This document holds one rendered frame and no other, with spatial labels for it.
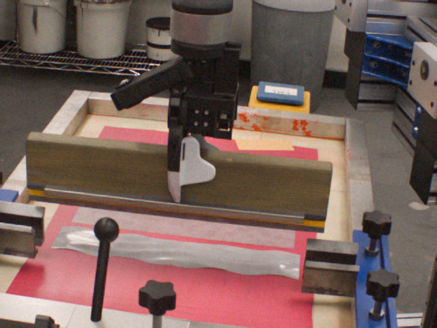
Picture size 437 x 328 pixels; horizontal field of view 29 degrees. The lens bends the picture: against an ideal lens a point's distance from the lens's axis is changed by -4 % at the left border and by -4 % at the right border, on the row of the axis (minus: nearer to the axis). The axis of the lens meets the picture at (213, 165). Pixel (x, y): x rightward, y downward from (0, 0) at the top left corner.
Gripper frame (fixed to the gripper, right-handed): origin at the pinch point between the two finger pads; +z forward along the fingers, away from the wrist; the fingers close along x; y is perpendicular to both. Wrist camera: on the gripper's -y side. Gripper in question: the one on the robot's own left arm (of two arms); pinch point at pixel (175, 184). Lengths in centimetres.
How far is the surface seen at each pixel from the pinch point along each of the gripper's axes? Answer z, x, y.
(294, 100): 12, 71, 15
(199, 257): 13.0, 4.1, 3.4
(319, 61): 81, 321, 27
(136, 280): 13.5, -3.3, -4.3
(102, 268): -3.3, -28.1, -3.4
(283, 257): 13.0, 6.4, 15.2
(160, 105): 10, 55, -11
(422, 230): 110, 204, 73
